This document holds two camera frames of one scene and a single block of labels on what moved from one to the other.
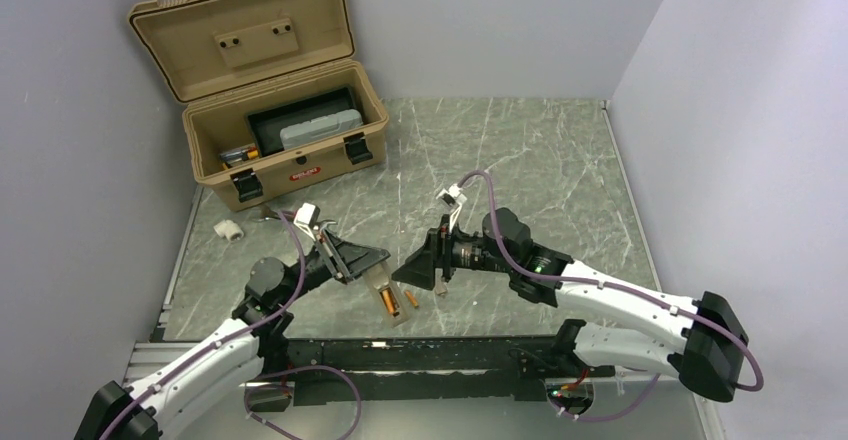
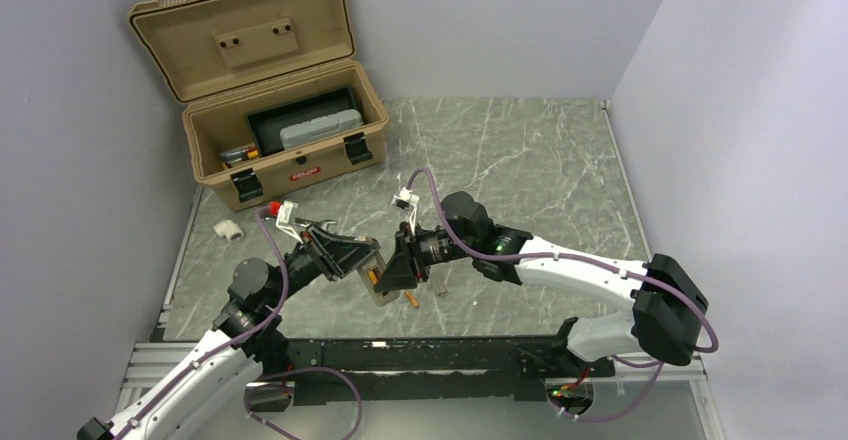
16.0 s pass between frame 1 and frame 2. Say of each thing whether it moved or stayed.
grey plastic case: stayed
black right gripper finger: moved
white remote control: moved
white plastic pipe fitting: stayed
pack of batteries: stayed
